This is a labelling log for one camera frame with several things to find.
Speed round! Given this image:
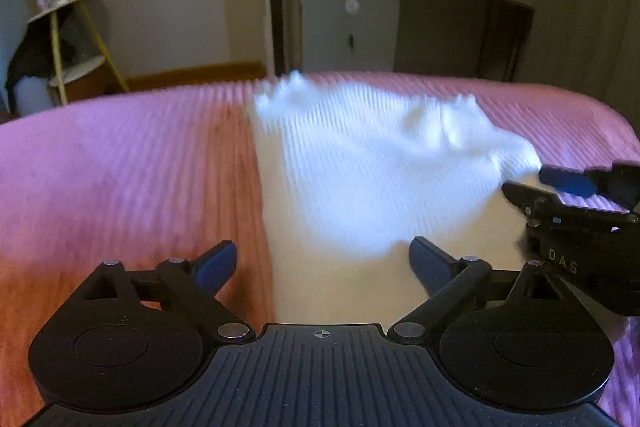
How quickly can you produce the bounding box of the white ribbed knit sweater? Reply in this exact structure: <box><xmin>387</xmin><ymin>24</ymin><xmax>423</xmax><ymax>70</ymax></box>
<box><xmin>246</xmin><ymin>69</ymin><xmax>632</xmax><ymax>343</ymax></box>

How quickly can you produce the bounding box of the yellow tripod side table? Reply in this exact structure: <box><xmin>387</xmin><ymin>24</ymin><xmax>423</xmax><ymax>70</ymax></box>
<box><xmin>26</xmin><ymin>0</ymin><xmax>130</xmax><ymax>106</ymax></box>

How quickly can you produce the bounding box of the grey bedside cabinet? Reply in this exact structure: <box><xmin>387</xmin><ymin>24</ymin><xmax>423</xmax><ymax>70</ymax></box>
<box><xmin>299</xmin><ymin>0</ymin><xmax>400</xmax><ymax>72</ymax></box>

